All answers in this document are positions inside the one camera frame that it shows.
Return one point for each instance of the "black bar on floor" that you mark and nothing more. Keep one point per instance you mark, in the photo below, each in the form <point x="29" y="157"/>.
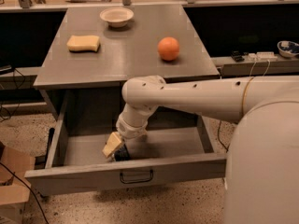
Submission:
<point x="50" y="137"/>

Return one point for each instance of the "yellow sponge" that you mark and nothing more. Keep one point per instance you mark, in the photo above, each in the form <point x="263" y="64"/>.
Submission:
<point x="83" y="43"/>

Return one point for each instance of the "grey cabinet counter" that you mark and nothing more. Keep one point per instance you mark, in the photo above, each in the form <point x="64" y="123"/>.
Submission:
<point x="130" y="51"/>

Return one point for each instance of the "orange fruit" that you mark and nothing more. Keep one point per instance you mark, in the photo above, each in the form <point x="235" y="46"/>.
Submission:
<point x="168" y="48"/>

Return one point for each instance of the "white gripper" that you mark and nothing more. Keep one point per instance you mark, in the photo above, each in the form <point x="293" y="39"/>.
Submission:
<point x="129" y="129"/>

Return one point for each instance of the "black remote on shelf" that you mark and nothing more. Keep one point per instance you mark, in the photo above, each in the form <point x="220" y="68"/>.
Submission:
<point x="237" y="57"/>

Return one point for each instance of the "white paper bowl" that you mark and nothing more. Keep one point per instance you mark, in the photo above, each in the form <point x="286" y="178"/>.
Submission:
<point x="116" y="17"/>

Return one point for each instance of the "blue rxbar blueberry wrapper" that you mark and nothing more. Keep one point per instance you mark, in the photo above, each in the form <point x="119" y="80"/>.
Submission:
<point x="122" y="154"/>

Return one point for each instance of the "cardboard box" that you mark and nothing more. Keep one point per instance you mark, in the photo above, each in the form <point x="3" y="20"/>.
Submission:
<point x="13" y="192"/>

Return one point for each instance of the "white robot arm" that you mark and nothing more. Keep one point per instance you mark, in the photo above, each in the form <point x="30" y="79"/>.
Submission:
<point x="262" y="158"/>

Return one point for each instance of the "white power strip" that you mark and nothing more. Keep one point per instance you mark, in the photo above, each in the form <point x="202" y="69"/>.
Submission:
<point x="263" y="56"/>

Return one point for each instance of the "grey open top drawer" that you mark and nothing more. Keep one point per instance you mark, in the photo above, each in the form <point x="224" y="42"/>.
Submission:
<point x="177" y="147"/>

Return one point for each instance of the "black drawer handle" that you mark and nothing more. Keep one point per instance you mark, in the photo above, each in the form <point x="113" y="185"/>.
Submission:
<point x="136" y="176"/>

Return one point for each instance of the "blue white ceramic bowl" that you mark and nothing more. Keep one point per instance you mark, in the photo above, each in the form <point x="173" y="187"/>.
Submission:
<point x="288" y="49"/>

